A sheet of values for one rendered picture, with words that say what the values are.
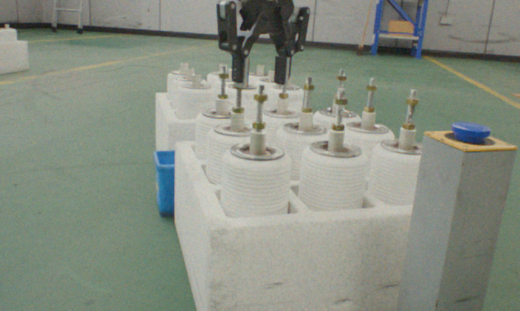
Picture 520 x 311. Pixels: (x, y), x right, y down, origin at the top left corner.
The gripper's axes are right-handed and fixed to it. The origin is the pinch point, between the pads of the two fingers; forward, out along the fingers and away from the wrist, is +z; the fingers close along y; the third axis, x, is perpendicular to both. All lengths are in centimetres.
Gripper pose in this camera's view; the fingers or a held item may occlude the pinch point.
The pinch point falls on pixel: (261, 76)
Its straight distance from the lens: 60.4
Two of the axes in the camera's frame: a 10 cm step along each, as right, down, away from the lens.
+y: 7.7, -1.2, 6.3
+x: -6.4, -2.4, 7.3
